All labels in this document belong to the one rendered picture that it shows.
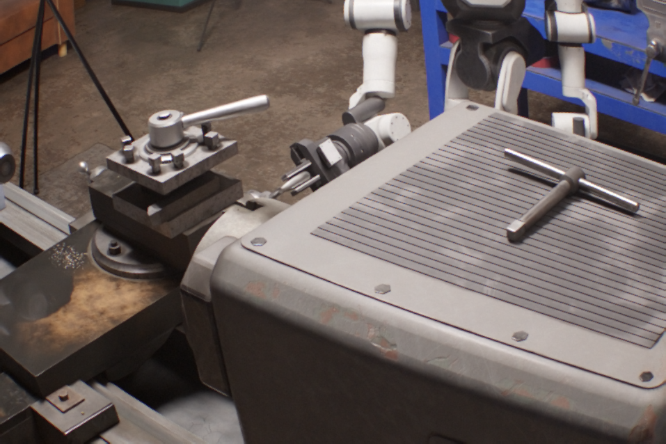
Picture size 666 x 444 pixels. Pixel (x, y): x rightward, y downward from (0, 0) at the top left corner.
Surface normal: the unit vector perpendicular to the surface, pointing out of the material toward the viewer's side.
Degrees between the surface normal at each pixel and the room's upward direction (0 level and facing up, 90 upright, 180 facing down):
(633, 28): 0
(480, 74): 89
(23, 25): 90
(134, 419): 48
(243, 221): 8
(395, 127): 69
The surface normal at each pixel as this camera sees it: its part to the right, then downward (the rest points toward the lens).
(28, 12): 0.76, 0.25
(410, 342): -0.51, -0.33
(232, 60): -0.07, -0.88
